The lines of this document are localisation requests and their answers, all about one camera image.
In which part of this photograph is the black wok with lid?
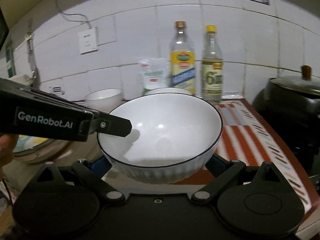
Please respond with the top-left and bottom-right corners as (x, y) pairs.
(253, 65), (319, 176)

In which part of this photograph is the cooking wine bottle yellow label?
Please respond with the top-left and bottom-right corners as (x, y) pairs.
(170, 21), (196, 95)

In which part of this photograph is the striped woven table mat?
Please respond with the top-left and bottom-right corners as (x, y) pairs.
(75, 98), (313, 205)

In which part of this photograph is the blue egg pattern plate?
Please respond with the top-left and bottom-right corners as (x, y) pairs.
(13, 135), (69, 164)

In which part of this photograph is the person's left hand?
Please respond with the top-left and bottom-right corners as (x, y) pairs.
(0, 134), (19, 180)

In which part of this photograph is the blue wall sticker label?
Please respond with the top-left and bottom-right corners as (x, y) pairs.
(49, 86), (65, 95)

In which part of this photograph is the white wall socket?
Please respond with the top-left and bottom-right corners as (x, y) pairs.
(78, 28), (98, 54)

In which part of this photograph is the hanging metal utensil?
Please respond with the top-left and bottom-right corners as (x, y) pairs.
(25, 19), (39, 88)

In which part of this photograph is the thin wall wire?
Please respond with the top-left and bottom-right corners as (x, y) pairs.
(55, 0), (92, 29)

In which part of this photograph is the white rice cooker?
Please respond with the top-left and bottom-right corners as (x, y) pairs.
(9, 74), (34, 87)

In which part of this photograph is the white bowl black rim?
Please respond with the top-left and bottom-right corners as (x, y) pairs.
(97, 93), (223, 184)

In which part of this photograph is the white green salt bag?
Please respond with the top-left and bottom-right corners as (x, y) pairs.
(139, 58), (169, 95)

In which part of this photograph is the vinegar bottle yellow cap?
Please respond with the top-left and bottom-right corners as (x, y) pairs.
(201, 25), (223, 105)

